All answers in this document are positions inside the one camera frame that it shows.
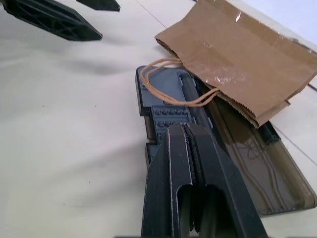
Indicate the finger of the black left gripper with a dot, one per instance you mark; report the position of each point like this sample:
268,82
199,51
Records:
101,3
49,19

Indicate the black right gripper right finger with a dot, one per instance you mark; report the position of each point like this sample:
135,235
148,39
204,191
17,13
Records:
218,178

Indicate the black rectangular case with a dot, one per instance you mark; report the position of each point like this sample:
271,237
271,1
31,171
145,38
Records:
272,173

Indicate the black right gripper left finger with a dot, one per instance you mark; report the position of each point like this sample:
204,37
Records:
171,173

